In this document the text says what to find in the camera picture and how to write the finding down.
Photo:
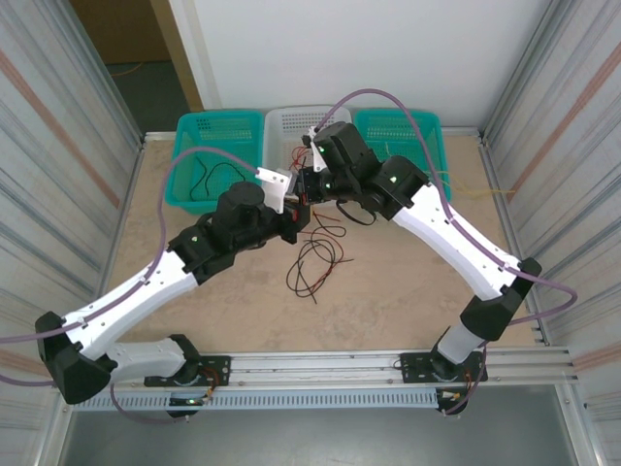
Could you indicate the brown board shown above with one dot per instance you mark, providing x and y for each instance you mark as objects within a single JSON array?
[{"x": 121, "y": 29}]

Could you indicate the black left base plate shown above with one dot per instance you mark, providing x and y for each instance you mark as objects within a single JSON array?
[{"x": 218, "y": 371}]

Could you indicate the teal plastic basket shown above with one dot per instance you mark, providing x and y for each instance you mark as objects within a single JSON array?
[
  {"x": 213, "y": 131},
  {"x": 388, "y": 128}
]

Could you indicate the small black controller board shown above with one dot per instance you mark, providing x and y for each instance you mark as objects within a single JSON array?
[
  {"x": 186, "y": 402},
  {"x": 448, "y": 395}
]

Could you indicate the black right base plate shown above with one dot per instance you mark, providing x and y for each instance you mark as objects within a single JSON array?
[{"x": 412, "y": 369}]

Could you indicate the wooden door frame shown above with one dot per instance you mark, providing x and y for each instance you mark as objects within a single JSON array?
[{"x": 179, "y": 58}]

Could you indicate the corrugated translucent side panel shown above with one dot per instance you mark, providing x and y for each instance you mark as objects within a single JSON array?
[
  {"x": 572, "y": 170},
  {"x": 48, "y": 170}
]

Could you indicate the grey metal sheet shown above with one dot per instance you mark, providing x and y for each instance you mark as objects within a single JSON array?
[{"x": 315, "y": 442}]

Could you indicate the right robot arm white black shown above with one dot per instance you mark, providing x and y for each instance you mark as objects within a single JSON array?
[{"x": 461, "y": 252}]

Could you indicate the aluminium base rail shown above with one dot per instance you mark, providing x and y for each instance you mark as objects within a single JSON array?
[{"x": 315, "y": 369}]

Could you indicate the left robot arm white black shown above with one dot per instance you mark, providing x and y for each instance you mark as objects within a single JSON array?
[{"x": 145, "y": 301}]

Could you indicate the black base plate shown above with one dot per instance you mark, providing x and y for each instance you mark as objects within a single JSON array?
[
  {"x": 218, "y": 371},
  {"x": 412, "y": 369}
]

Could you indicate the white plastic basket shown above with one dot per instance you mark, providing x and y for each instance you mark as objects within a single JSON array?
[{"x": 286, "y": 131}]

